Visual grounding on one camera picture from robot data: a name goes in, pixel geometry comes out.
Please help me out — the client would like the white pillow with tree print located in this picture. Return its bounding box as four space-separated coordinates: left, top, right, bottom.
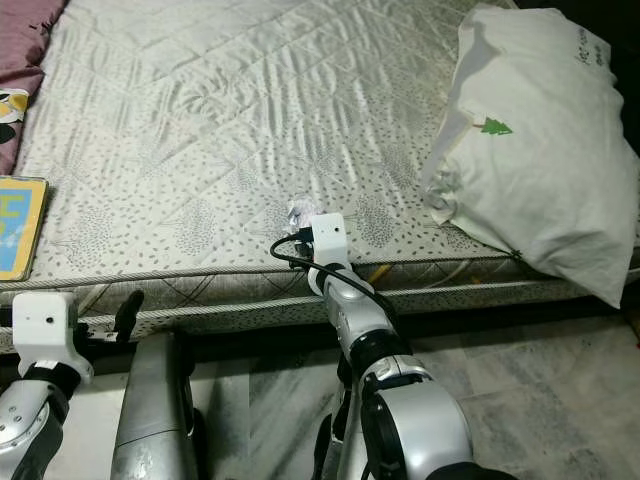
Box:
422 5 640 309

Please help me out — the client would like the blue yellow children's book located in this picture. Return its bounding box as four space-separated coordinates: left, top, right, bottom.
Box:
0 175 51 283

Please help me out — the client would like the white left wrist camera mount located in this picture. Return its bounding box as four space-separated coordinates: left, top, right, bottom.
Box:
12 292 93 386

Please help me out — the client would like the silver right robot leg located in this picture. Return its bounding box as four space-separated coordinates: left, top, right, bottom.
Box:
310 350 371 480

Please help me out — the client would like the white paper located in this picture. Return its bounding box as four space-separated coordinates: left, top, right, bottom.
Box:
286 195 323 233

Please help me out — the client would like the white quilted mattress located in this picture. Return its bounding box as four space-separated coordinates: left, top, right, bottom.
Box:
0 0 640 356

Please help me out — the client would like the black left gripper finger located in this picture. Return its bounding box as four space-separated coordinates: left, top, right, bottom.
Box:
112 290 144 346

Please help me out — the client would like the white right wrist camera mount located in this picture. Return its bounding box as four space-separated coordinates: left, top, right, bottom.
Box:
308 212 351 269

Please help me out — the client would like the silver left robot leg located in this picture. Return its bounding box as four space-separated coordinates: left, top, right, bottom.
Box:
110 330 199 480

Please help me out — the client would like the mauve cartoon print blanket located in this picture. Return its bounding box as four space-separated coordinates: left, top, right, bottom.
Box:
0 0 69 176

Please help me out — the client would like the silver robot leg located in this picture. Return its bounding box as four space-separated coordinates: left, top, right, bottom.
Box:
110 330 199 480
310 350 371 480

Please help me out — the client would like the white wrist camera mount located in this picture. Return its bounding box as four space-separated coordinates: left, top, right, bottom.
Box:
12 292 93 386
308 212 351 269

